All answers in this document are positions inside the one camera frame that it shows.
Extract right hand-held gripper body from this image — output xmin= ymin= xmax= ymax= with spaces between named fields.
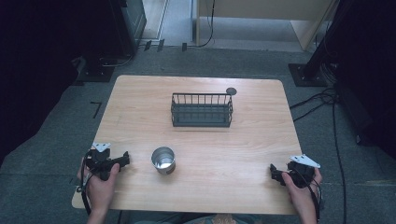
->
xmin=281 ymin=154 xmax=321 ymax=189

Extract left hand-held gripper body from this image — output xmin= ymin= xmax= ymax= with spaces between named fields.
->
xmin=84 ymin=142 xmax=123 ymax=182

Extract silver metal cup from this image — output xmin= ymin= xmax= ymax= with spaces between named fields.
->
xmin=150 ymin=147 xmax=177 ymax=175

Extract black wire basket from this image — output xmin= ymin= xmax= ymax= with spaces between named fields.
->
xmin=170 ymin=92 xmax=234 ymax=128

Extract person's right hand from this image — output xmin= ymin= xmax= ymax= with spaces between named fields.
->
xmin=281 ymin=168 xmax=323 ymax=216

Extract person's left hand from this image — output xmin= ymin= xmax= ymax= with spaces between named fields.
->
xmin=77 ymin=157 xmax=120 ymax=216

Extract person's lap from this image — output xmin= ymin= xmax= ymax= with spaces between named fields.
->
xmin=134 ymin=212 xmax=265 ymax=224

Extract black metal stand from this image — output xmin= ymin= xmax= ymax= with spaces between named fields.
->
xmin=75 ymin=0 xmax=138 ymax=83

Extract wooden partition panel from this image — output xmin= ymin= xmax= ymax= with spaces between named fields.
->
xmin=195 ymin=0 xmax=338 ymax=51

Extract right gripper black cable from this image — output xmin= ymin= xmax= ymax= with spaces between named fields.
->
xmin=291 ymin=167 xmax=324 ymax=222

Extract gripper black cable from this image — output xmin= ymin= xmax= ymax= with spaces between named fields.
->
xmin=79 ymin=151 xmax=94 ymax=217
xmin=291 ymin=167 xmax=324 ymax=222

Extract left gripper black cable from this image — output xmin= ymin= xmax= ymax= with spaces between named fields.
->
xmin=79 ymin=151 xmax=94 ymax=217

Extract black floor cable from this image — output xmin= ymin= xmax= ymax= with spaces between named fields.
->
xmin=289 ymin=87 xmax=348 ymax=224

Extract black stand base plate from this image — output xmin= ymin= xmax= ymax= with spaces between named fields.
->
xmin=288 ymin=63 xmax=329 ymax=88

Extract black hanging cable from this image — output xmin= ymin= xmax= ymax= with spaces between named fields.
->
xmin=197 ymin=0 xmax=217 ymax=49

